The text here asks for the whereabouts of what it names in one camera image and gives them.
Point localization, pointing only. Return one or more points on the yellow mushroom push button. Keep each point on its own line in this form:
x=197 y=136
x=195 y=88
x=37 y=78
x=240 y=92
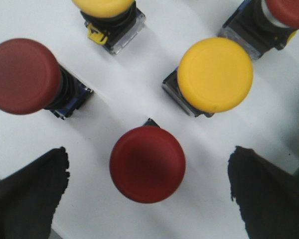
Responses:
x=214 y=75

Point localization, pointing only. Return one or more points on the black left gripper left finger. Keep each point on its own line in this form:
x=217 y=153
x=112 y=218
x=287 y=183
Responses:
x=30 y=196

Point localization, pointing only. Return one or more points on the red mushroom push button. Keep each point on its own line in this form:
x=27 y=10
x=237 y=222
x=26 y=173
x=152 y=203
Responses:
x=147 y=163

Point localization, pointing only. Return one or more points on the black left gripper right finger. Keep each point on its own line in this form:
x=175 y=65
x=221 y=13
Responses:
x=267 y=196

